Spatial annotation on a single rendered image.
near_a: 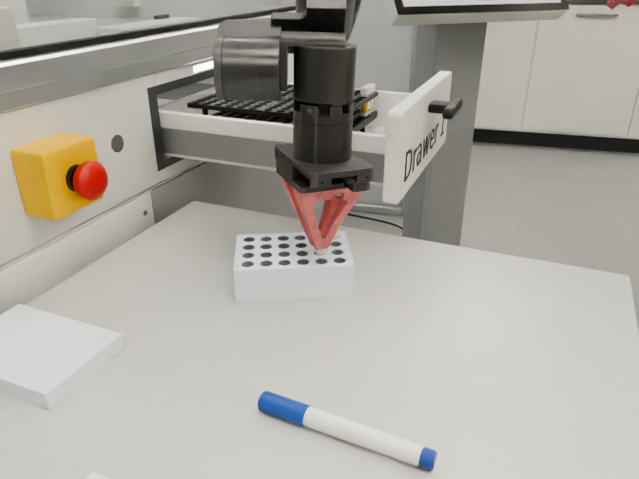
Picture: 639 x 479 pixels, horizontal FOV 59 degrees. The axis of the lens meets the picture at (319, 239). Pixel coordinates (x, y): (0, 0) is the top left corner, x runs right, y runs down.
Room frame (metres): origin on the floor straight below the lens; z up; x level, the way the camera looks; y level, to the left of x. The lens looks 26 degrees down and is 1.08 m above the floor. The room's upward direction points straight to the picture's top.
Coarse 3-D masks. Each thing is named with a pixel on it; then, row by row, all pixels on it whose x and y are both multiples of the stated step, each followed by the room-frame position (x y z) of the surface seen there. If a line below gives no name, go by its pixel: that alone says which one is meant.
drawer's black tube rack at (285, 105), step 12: (216, 96) 0.83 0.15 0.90; (288, 96) 0.83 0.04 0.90; (204, 108) 0.77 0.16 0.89; (216, 108) 0.77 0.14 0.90; (228, 108) 0.76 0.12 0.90; (240, 108) 0.75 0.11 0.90; (252, 108) 0.76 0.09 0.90; (264, 108) 0.75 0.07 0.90; (276, 108) 0.75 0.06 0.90; (288, 108) 0.75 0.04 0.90; (264, 120) 0.75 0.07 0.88; (276, 120) 0.81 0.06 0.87; (288, 120) 0.80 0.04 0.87; (360, 120) 0.81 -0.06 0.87; (372, 120) 0.84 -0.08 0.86
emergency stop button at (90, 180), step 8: (80, 168) 0.53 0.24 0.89; (88, 168) 0.54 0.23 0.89; (96, 168) 0.54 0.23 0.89; (104, 168) 0.55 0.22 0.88; (80, 176) 0.53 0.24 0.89; (88, 176) 0.53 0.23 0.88; (96, 176) 0.54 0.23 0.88; (104, 176) 0.55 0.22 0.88; (80, 184) 0.52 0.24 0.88; (88, 184) 0.53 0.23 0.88; (96, 184) 0.54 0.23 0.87; (104, 184) 0.55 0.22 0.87; (80, 192) 0.52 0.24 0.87; (88, 192) 0.53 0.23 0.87; (96, 192) 0.54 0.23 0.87
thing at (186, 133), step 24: (192, 96) 0.86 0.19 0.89; (384, 96) 0.89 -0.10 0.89; (168, 120) 0.75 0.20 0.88; (192, 120) 0.74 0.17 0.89; (216, 120) 0.72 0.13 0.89; (240, 120) 0.71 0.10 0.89; (384, 120) 0.88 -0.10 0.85; (168, 144) 0.75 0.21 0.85; (192, 144) 0.74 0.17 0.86; (216, 144) 0.72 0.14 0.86; (240, 144) 0.71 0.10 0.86; (264, 144) 0.69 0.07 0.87; (360, 144) 0.65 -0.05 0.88; (384, 144) 0.64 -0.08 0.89; (264, 168) 0.70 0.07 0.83
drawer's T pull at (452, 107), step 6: (432, 102) 0.74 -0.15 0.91; (438, 102) 0.74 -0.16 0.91; (444, 102) 0.74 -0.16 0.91; (450, 102) 0.74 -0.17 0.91; (456, 102) 0.74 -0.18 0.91; (432, 108) 0.73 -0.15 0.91; (438, 108) 0.72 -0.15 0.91; (444, 108) 0.70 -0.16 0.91; (450, 108) 0.70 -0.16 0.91; (456, 108) 0.72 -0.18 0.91; (444, 114) 0.70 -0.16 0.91; (450, 114) 0.70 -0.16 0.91
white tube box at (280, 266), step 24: (240, 240) 0.56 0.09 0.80; (264, 240) 0.57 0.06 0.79; (288, 240) 0.56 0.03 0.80; (336, 240) 0.56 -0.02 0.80; (240, 264) 0.51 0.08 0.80; (264, 264) 0.52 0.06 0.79; (288, 264) 0.52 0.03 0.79; (312, 264) 0.51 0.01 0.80; (336, 264) 0.51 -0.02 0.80; (240, 288) 0.49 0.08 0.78; (264, 288) 0.50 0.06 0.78; (288, 288) 0.50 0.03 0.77; (312, 288) 0.50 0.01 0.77; (336, 288) 0.50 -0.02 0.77
